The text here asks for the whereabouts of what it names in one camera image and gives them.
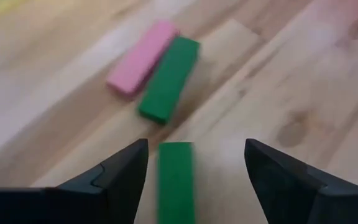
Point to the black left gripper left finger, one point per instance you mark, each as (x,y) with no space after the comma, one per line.
(120,186)

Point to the pink rectangular block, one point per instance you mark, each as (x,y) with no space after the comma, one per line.
(141,59)

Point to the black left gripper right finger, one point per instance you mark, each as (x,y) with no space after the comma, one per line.
(278,186)

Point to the green rectangular block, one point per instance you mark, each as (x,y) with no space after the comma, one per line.
(176,186)
(166,84)

